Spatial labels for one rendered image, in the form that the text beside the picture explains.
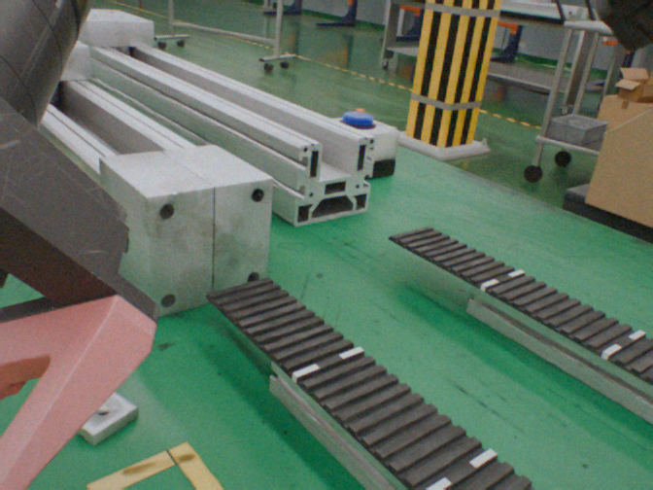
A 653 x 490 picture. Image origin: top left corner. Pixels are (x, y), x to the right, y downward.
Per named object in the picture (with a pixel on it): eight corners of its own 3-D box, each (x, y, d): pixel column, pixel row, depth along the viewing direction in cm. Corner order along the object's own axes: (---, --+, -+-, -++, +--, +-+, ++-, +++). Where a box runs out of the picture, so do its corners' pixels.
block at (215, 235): (291, 280, 51) (299, 173, 47) (150, 320, 43) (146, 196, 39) (236, 239, 57) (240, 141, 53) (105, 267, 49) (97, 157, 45)
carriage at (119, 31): (154, 63, 104) (154, 21, 101) (89, 64, 97) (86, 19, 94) (120, 48, 114) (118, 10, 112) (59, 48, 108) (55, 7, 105)
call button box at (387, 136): (395, 175, 79) (401, 127, 76) (337, 185, 73) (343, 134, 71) (355, 157, 85) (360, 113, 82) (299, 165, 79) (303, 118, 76)
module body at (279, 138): (366, 211, 67) (377, 136, 63) (293, 227, 61) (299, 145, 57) (105, 71, 121) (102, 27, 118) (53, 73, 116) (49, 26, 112)
